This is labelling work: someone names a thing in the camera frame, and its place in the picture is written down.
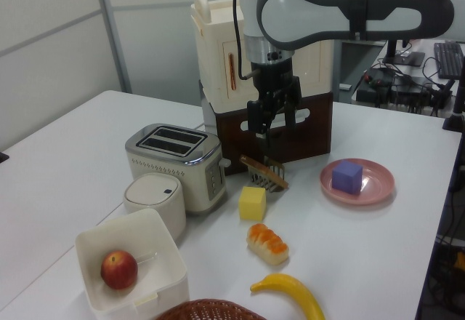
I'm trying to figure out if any dark brown wooden crate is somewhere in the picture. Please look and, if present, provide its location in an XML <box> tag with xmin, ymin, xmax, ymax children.
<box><xmin>214</xmin><ymin>89</ymin><xmax>334</xmax><ymax>177</ymax></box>

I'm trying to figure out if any red apple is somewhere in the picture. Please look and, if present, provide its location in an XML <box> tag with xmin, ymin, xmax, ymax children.
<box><xmin>100</xmin><ymin>249</ymin><xmax>139</xmax><ymax>291</ymax></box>

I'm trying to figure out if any brown wicker basket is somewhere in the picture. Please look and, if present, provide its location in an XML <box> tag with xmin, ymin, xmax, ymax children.
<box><xmin>155</xmin><ymin>298</ymin><xmax>270</xmax><ymax>320</ymax></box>

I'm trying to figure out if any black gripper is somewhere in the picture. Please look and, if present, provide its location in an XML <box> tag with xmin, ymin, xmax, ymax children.
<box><xmin>246</xmin><ymin>59</ymin><xmax>303</xmax><ymax>149</ymax></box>

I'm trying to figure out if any black electronics box with cables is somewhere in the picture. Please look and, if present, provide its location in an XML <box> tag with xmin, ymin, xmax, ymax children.
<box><xmin>355</xmin><ymin>65</ymin><xmax>456</xmax><ymax>116</ymax></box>

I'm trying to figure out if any purple cube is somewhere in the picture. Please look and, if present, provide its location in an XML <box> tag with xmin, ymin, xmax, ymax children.
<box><xmin>331</xmin><ymin>159</ymin><xmax>364</xmax><ymax>196</ymax></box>

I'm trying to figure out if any black keyboard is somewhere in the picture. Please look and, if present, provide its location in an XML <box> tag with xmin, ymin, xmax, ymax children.
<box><xmin>432</xmin><ymin>41</ymin><xmax>465</xmax><ymax>79</ymax></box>

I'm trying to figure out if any black monitor stand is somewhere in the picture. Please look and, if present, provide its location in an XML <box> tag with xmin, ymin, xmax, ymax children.
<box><xmin>382</xmin><ymin>39</ymin><xmax>426</xmax><ymax>68</ymax></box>

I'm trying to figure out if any yellow banana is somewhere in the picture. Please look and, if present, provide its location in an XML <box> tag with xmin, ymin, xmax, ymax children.
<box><xmin>249</xmin><ymin>273</ymin><xmax>326</xmax><ymax>320</ymax></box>

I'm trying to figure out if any metal toast rack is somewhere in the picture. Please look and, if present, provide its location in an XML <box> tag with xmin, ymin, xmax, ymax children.
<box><xmin>248</xmin><ymin>159</ymin><xmax>285</xmax><ymax>193</ymax></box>

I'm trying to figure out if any cream toy cabinet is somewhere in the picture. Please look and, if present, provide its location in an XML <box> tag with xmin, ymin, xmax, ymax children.
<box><xmin>189</xmin><ymin>0</ymin><xmax>335</xmax><ymax>114</ymax></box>

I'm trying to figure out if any orange topped toy bread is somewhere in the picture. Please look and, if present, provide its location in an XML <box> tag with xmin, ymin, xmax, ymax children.
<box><xmin>246</xmin><ymin>223</ymin><xmax>291</xmax><ymax>265</ymax></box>

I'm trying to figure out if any white square container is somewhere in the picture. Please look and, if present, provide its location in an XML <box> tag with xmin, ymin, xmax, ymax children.
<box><xmin>74</xmin><ymin>208</ymin><xmax>190</xmax><ymax>320</ymax></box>

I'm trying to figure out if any pink plate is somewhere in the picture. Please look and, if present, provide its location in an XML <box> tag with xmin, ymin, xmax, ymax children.
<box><xmin>319</xmin><ymin>158</ymin><xmax>396</xmax><ymax>207</ymax></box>

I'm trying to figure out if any cream silver toaster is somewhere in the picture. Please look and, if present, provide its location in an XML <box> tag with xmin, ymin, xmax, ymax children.
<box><xmin>124</xmin><ymin>122</ymin><xmax>232</xmax><ymax>216</ymax></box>

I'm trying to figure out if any small white lidded bin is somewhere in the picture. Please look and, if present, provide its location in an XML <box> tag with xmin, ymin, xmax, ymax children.
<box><xmin>122</xmin><ymin>173</ymin><xmax>187</xmax><ymax>241</ymax></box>

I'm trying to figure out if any black clamp pole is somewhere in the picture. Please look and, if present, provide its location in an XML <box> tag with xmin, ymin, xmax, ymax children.
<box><xmin>441</xmin><ymin>76</ymin><xmax>465</xmax><ymax>132</ymax></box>

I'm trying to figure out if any yellow cube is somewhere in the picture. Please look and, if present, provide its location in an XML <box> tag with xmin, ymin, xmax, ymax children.
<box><xmin>238</xmin><ymin>185</ymin><xmax>267</xmax><ymax>221</ymax></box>

